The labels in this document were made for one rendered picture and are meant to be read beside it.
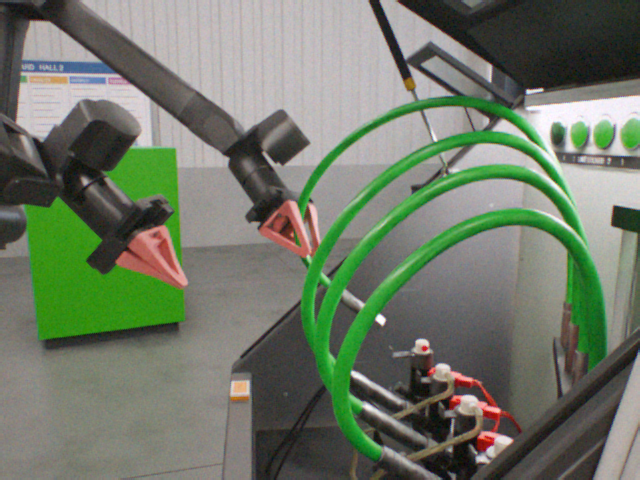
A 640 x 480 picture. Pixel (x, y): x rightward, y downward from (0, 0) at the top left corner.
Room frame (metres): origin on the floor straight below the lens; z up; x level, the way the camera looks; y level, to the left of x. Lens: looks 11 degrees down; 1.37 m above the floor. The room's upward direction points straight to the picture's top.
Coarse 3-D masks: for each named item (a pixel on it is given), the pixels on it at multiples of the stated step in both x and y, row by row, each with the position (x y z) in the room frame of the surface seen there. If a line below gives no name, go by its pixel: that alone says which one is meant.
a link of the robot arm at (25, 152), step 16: (0, 128) 0.56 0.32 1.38; (16, 128) 0.59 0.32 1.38; (0, 144) 0.54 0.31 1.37; (16, 144) 0.58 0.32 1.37; (32, 144) 0.60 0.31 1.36; (0, 160) 0.54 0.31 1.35; (16, 160) 0.55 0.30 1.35; (32, 160) 0.57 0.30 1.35; (0, 176) 0.55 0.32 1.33; (0, 192) 0.56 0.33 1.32
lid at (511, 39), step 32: (416, 0) 1.04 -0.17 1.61; (448, 0) 0.95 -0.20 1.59; (480, 0) 0.89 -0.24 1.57; (512, 0) 0.79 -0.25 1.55; (544, 0) 0.74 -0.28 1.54; (576, 0) 0.70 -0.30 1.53; (608, 0) 0.66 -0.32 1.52; (448, 32) 1.05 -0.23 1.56; (480, 32) 0.95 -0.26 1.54; (512, 32) 0.88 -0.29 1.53; (544, 32) 0.82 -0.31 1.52; (576, 32) 0.77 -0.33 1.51; (608, 32) 0.72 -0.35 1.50; (512, 64) 1.00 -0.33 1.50; (544, 64) 0.92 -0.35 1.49; (576, 64) 0.85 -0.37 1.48; (608, 64) 0.79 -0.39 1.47
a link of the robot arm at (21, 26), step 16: (0, 0) 0.93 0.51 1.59; (16, 0) 0.93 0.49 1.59; (0, 16) 0.94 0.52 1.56; (16, 16) 0.96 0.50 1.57; (32, 16) 1.00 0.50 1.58; (0, 32) 0.94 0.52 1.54; (16, 32) 0.96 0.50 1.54; (0, 48) 0.93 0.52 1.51; (16, 48) 0.95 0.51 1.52; (0, 64) 0.93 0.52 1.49; (16, 64) 0.95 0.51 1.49; (0, 80) 0.92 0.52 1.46; (16, 80) 0.95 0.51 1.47; (0, 96) 0.92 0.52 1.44; (16, 96) 0.95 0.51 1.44; (0, 112) 0.92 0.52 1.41; (16, 112) 0.95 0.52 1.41; (16, 240) 0.95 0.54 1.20
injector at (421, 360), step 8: (416, 352) 0.66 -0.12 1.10; (416, 360) 0.66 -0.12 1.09; (424, 360) 0.66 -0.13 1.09; (416, 368) 0.66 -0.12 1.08; (424, 368) 0.66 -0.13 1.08; (424, 376) 0.66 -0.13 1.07; (400, 384) 0.66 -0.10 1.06; (416, 384) 0.66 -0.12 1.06; (424, 384) 0.66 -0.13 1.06; (400, 392) 0.66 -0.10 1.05; (408, 392) 0.66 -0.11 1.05; (416, 392) 0.66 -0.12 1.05; (424, 392) 0.66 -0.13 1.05; (408, 400) 0.67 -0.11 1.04; (416, 400) 0.66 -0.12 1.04; (424, 400) 0.66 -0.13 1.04; (424, 408) 0.66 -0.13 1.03; (424, 432) 0.67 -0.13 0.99
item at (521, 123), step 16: (448, 96) 0.74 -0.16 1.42; (464, 96) 0.73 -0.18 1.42; (400, 112) 0.75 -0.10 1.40; (416, 112) 0.75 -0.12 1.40; (496, 112) 0.72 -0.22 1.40; (512, 112) 0.72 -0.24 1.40; (368, 128) 0.76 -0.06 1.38; (528, 128) 0.71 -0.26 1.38; (352, 144) 0.77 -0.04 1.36; (544, 144) 0.70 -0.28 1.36; (320, 176) 0.78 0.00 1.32; (304, 192) 0.79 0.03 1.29; (304, 208) 0.79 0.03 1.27
